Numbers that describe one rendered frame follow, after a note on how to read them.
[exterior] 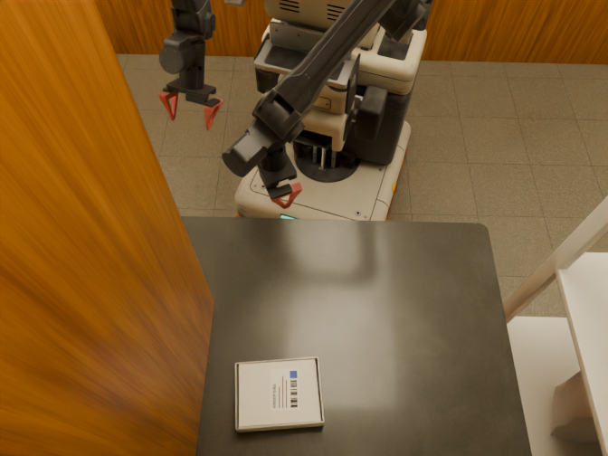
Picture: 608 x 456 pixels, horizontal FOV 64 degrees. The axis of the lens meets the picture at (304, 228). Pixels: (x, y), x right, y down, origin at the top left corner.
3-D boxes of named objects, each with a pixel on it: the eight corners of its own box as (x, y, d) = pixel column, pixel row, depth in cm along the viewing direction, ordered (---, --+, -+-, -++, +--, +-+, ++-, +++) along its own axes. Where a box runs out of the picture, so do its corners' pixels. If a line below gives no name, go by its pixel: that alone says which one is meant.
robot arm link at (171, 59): (216, 12, 108) (181, 4, 109) (192, 19, 98) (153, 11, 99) (213, 66, 114) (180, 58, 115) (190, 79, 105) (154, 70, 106)
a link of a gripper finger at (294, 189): (275, 221, 102) (270, 194, 95) (263, 196, 106) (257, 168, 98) (305, 210, 104) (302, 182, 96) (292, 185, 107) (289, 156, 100)
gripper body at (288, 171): (268, 190, 97) (263, 166, 91) (251, 155, 102) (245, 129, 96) (298, 179, 98) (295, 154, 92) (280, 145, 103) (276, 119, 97)
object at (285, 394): (323, 426, 91) (324, 422, 88) (237, 432, 90) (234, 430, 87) (318, 361, 97) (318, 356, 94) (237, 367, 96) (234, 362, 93)
